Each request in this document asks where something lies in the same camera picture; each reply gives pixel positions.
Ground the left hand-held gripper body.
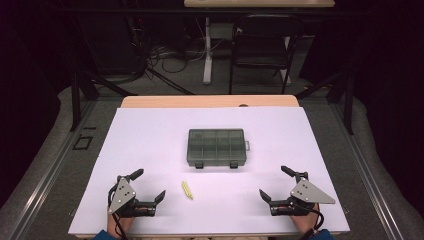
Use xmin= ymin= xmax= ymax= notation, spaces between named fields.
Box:
xmin=107 ymin=175 xmax=158 ymax=218

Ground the desk with white legs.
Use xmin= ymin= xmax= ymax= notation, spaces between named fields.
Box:
xmin=183 ymin=0 xmax=336 ymax=86

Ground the right hand-held gripper black cable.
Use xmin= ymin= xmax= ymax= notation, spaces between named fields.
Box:
xmin=297 ymin=202 xmax=325 ymax=240

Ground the person's left hand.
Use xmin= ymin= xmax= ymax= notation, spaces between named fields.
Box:
xmin=107 ymin=214 xmax=135 ymax=240

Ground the aluminium floor rail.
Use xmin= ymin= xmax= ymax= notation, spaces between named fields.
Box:
xmin=329 ymin=102 xmax=405 ymax=240
xmin=4 ymin=99 xmax=98 ymax=240

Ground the yellow plastic strip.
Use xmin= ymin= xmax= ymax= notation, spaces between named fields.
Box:
xmin=181 ymin=180 xmax=194 ymax=201

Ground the white board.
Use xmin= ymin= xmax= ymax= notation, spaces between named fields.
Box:
xmin=68 ymin=106 xmax=351 ymax=236

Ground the light wooden table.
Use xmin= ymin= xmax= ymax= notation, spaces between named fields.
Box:
xmin=74 ymin=94 xmax=343 ymax=240

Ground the black folding chair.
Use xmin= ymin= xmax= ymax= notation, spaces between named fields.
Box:
xmin=228 ymin=13 xmax=305 ymax=96

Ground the left hand-held gripper black cable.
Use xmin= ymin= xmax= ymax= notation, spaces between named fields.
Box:
xmin=107 ymin=185 xmax=130 ymax=240

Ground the person's right hand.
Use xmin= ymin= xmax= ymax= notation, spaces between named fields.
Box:
xmin=289 ymin=204 xmax=322 ymax=236

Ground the black metal stand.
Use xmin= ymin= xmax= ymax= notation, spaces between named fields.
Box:
xmin=294 ymin=69 xmax=355 ymax=136
xmin=69 ymin=70 xmax=138 ymax=133

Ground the bundle of floor cables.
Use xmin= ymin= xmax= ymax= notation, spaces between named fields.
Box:
xmin=145 ymin=39 xmax=208 ymax=75

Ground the grey transparent plastic organizer box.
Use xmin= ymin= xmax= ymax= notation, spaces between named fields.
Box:
xmin=186 ymin=128 xmax=251 ymax=170

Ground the hand-held gripper black cable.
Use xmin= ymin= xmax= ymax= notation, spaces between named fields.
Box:
xmin=107 ymin=185 xmax=130 ymax=240
xmin=297 ymin=202 xmax=325 ymax=240

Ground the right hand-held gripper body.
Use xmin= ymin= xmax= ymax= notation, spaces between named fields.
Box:
xmin=269 ymin=171 xmax=337 ymax=217

